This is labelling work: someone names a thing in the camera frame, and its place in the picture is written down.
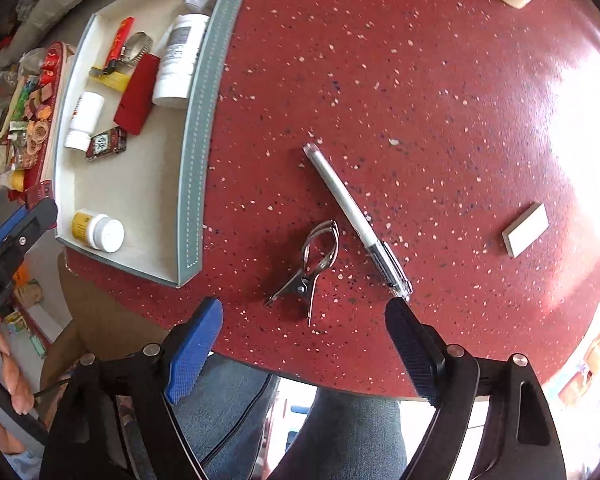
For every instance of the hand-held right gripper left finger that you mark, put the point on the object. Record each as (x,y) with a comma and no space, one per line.
(195,350)

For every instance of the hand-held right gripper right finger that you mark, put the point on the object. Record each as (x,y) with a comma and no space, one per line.
(415,355)

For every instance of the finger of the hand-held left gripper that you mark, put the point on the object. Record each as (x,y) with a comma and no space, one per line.
(15,225)

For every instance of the white bottle with yellow label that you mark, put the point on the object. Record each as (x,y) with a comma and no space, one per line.
(107,232)

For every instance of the lighter with tile print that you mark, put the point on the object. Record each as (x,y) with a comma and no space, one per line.
(107,142)

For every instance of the slim white tube bottle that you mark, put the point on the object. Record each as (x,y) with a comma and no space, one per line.
(87,115)

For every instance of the grey tray with white inside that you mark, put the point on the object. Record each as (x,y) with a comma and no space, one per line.
(145,200)

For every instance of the white pen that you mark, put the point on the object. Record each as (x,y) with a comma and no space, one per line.
(350,205)

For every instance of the white rectangular block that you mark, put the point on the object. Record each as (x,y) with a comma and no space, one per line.
(527,227)

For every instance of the yellow utility knife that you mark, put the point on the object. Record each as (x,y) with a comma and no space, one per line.
(112,80)

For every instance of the small red box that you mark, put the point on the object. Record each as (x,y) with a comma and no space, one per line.
(137,95)

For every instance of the red lighter with gold print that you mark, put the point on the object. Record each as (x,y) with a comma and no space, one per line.
(121,35)

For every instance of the white bottle with grey label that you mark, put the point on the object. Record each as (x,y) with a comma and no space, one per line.
(177,70)

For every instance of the person's left hand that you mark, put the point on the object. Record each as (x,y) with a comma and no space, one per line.
(12,370)

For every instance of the pile of colourful snacks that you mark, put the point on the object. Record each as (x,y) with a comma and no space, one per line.
(30,130)

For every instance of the person's blue jeans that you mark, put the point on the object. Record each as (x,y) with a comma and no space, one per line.
(345,440)

